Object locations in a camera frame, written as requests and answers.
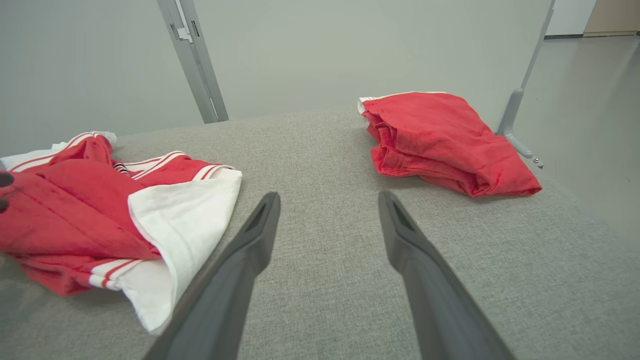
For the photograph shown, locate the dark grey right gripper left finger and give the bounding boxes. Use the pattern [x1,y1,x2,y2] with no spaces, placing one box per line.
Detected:
[142,191,282,360]

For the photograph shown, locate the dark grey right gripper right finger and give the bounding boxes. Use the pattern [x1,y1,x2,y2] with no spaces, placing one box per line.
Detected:
[377,189,516,360]

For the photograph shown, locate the red shorts with white band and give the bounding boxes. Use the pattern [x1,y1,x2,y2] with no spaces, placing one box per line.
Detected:
[357,91,544,199]

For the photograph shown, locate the red jersey with white sleeves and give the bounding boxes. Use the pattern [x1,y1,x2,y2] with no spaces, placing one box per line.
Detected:
[0,130,244,336]

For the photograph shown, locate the grey partition foot bracket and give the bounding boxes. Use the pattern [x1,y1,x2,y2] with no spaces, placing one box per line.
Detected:
[495,0,557,170]

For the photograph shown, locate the grey metal partition post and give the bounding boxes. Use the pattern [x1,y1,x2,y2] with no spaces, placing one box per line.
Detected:
[156,0,230,125]

